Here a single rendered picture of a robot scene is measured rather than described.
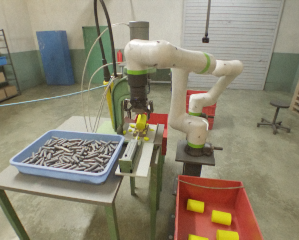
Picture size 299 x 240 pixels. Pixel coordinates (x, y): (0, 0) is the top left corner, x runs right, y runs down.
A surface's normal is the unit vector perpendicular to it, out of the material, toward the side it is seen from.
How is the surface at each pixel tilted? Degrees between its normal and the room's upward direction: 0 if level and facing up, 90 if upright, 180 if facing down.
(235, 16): 90
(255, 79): 90
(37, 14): 90
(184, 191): 90
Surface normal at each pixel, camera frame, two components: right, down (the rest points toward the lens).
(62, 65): -0.14, 0.42
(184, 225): 0.00, -0.90
